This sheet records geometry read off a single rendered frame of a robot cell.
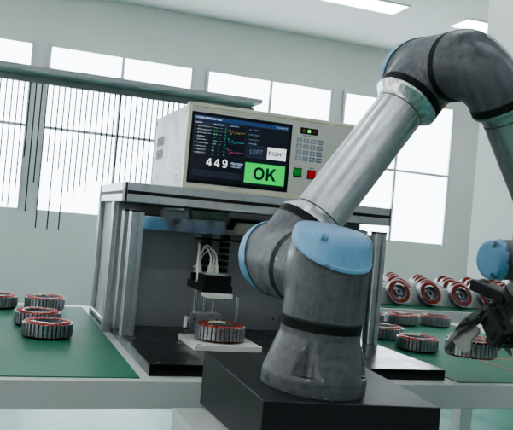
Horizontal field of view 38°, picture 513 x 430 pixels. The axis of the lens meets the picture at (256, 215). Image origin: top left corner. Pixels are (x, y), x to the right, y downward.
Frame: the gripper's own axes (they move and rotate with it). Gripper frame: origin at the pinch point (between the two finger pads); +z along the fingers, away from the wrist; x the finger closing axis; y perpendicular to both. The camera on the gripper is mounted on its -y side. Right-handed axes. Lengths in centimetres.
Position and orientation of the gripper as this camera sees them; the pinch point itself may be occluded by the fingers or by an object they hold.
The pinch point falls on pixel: (469, 347)
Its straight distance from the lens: 171.0
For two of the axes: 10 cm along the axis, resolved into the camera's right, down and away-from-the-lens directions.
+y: 1.9, 6.7, -7.2
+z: -3.1, 7.4, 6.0
